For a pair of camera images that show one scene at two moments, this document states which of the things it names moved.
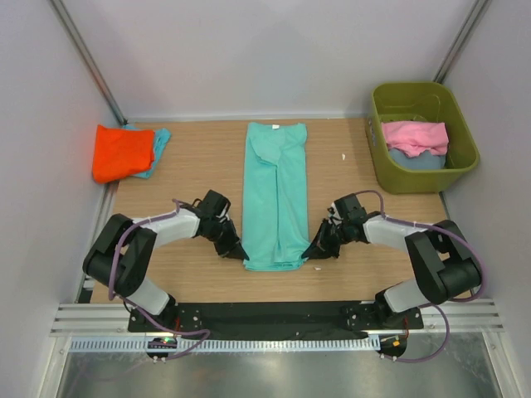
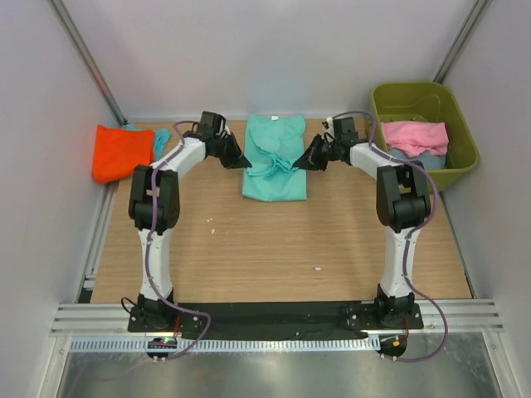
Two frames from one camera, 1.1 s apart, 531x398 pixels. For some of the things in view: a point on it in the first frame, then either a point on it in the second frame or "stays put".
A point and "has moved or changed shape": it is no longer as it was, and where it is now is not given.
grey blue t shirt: (426, 160) stays put
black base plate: (275, 317) stays put
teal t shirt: (275, 211) has moved or changed shape
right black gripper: (315, 252) -> (311, 157)
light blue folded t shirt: (162, 137) stays put
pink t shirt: (412, 138) stays put
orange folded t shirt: (120, 152) stays put
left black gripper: (232, 247) -> (236, 160)
